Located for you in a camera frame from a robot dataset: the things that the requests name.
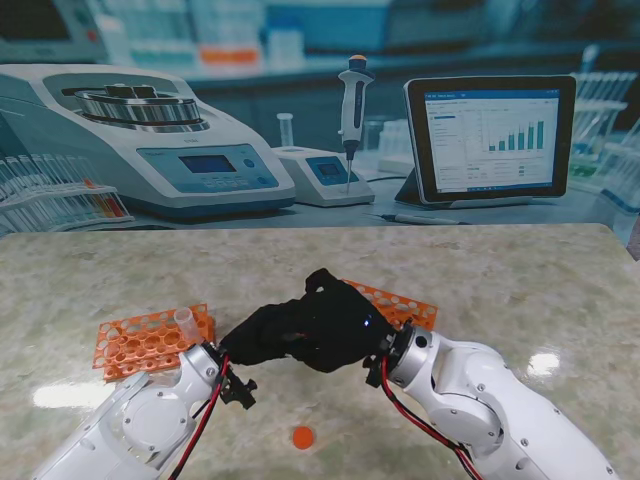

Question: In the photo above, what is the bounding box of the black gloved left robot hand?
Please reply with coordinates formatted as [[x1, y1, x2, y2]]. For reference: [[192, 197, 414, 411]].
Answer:
[[219, 298, 314, 369]]

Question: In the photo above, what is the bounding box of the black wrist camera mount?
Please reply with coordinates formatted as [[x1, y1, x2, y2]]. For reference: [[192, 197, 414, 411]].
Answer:
[[363, 353, 390, 389], [222, 372, 259, 411]]

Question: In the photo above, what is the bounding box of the printed laboratory backdrop poster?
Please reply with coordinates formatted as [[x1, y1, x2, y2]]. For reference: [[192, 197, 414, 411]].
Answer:
[[0, 0, 640, 246]]

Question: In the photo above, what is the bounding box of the clear plastic test tube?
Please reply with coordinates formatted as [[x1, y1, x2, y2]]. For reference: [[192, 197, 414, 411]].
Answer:
[[173, 307, 199, 346]]

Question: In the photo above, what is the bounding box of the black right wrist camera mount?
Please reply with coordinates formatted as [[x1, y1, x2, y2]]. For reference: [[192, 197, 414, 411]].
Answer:
[[363, 353, 390, 389]]

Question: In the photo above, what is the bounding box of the red left arm cable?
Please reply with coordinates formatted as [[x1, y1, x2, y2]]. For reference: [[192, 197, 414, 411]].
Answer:
[[167, 355, 231, 480]]

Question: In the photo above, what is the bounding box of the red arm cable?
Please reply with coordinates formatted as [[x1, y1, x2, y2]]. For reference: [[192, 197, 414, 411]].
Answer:
[[167, 355, 231, 480], [379, 357, 481, 480]]

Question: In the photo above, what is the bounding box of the orange test tube rack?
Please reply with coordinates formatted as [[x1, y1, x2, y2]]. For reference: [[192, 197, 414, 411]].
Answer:
[[91, 303, 217, 382], [344, 278, 439, 332]]

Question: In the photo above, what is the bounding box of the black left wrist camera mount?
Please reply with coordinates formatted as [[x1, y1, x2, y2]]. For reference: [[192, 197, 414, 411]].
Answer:
[[222, 372, 259, 411]]

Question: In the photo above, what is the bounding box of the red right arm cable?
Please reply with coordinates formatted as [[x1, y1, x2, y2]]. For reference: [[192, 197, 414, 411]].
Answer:
[[379, 357, 481, 480]]

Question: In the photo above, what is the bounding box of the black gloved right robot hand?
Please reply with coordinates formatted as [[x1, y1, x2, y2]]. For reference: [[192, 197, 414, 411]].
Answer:
[[287, 268, 395, 374]]

